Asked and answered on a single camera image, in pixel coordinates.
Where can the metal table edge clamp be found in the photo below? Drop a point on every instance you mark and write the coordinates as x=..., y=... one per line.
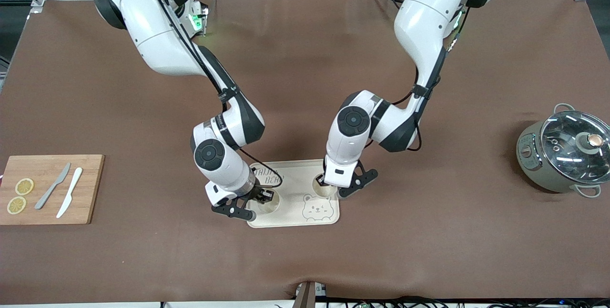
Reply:
x=307, y=296

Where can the white plastic knife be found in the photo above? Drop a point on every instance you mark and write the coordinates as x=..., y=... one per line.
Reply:
x=75, y=179

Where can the bamboo cutting board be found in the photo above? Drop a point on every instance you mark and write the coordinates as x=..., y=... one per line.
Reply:
x=90, y=189

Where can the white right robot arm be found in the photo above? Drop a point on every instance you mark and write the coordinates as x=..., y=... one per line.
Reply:
x=157, y=36

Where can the grey plastic knife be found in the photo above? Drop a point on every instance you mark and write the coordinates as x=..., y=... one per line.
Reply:
x=45, y=198

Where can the grey-green electric cooking pot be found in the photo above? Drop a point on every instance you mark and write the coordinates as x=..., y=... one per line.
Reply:
x=536, y=169

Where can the glass pot lid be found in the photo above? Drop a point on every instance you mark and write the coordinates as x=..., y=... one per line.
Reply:
x=567, y=155

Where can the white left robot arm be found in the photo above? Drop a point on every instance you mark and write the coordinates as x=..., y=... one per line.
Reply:
x=424, y=17

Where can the yellow lemon slice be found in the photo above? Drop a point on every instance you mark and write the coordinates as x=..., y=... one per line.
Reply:
x=16, y=205
x=24, y=186

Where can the cream bear print tray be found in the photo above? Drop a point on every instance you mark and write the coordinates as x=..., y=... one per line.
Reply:
x=286, y=220

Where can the white plastic cup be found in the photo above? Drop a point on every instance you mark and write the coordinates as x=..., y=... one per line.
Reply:
x=271, y=207
x=329, y=192

